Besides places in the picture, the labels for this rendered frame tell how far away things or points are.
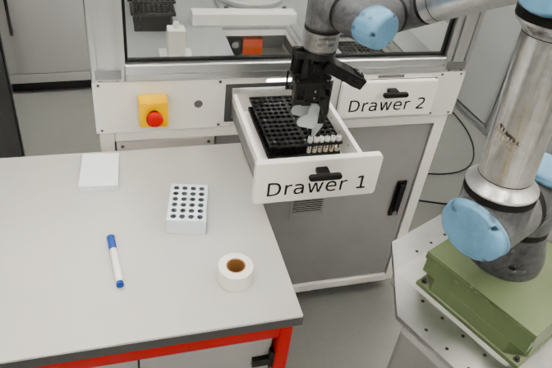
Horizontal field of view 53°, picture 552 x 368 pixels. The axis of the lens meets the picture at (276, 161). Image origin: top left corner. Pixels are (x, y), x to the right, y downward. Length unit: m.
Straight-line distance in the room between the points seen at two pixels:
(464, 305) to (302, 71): 0.56
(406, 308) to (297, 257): 0.82
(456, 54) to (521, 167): 0.78
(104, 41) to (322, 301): 1.26
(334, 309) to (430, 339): 1.01
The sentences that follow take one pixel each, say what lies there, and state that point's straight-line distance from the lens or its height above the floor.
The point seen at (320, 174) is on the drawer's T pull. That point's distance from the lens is 1.17.
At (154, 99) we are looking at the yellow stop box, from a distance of 1.38.
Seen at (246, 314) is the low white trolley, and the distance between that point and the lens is 1.09.
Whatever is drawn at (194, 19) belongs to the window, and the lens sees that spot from 1.35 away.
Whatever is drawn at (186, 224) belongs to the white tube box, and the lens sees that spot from 1.21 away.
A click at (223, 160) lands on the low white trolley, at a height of 0.76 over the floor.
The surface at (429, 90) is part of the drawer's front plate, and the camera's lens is 1.63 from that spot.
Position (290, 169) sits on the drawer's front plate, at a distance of 1.18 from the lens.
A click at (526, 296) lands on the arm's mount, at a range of 1.15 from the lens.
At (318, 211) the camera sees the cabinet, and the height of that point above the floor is 0.43.
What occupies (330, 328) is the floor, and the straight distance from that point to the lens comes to 2.06.
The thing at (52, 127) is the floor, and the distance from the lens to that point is 2.98.
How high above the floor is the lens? 1.62
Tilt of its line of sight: 36 degrees down
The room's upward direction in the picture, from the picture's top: 8 degrees clockwise
